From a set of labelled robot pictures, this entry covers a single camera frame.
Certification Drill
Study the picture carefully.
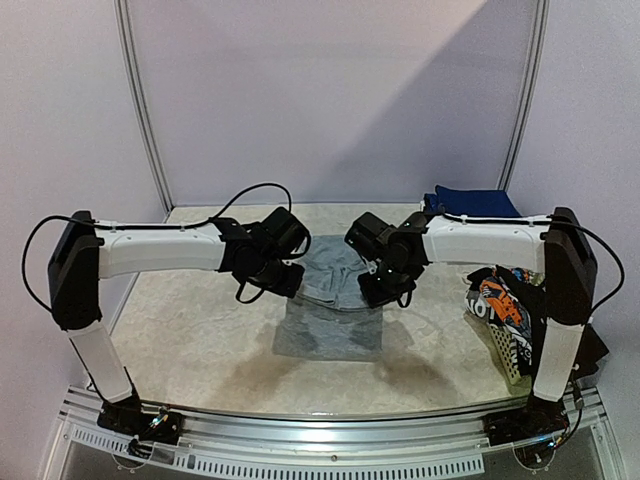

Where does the grey tank top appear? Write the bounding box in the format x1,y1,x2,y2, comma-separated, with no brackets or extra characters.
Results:
272,235,383,362

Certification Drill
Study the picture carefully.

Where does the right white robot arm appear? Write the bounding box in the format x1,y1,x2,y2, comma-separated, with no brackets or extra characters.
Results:
344,207,597,436

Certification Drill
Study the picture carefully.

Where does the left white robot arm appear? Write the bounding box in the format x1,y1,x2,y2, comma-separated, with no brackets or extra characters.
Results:
47,207,311,434

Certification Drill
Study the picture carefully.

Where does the white perforated laundry basket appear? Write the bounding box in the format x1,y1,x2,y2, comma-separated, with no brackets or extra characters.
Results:
465,292,532,385

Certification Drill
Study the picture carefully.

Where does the colourful graphic print garment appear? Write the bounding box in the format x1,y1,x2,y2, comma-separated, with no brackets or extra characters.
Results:
465,267,533,376

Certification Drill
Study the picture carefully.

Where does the folded blue garment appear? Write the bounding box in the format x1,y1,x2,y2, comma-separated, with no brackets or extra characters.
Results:
423,185,521,218

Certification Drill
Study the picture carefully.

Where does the black garment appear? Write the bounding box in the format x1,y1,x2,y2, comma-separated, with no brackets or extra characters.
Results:
511,280,609,379

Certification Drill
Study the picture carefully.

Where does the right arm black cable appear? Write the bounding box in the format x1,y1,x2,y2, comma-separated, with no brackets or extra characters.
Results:
439,212,626,314

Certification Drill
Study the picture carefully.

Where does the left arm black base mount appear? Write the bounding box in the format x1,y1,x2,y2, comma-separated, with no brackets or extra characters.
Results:
97,390,185,445

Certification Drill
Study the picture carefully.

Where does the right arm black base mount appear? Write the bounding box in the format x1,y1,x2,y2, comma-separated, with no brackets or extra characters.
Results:
482,394,584,449

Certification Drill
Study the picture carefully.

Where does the aluminium front rail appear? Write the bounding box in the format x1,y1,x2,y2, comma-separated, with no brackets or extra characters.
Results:
37,384,629,480

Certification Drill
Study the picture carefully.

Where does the left aluminium corner post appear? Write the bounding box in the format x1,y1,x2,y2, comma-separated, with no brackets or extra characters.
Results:
114,0,175,213

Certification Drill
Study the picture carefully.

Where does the aluminium corner post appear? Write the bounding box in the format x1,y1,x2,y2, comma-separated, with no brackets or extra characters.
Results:
497,0,550,191
114,0,175,213

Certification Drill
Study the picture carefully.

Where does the right aluminium corner post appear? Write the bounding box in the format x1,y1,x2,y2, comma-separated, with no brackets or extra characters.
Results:
497,0,550,191

